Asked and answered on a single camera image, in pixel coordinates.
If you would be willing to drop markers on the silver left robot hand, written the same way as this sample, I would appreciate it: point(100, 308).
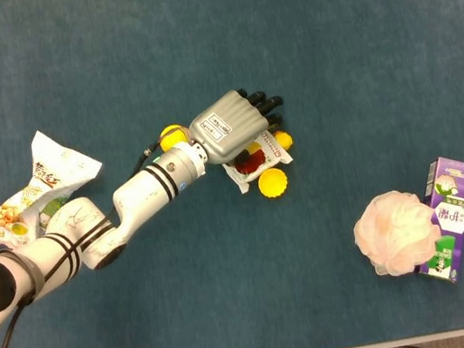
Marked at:
point(237, 124)

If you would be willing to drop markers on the small white pastry packet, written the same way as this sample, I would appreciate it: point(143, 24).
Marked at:
point(253, 166)

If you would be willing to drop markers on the smooth yellow ball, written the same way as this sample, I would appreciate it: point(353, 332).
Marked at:
point(171, 137)

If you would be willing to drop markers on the large white snack bag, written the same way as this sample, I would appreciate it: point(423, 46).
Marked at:
point(58, 166)

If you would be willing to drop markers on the white mesh bath sponge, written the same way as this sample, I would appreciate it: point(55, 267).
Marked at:
point(396, 232)

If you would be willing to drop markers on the purple milk carton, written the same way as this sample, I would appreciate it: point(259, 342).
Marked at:
point(454, 214)

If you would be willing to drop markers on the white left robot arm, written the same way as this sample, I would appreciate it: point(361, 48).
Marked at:
point(142, 192)

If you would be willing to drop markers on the small yellow rubber duck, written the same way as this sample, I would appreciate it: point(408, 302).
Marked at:
point(285, 140)

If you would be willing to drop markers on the yellow scalloped plastic cap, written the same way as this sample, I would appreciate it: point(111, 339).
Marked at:
point(273, 183)

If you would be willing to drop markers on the blue felt table cover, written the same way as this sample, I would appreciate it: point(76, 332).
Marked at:
point(63, 55)

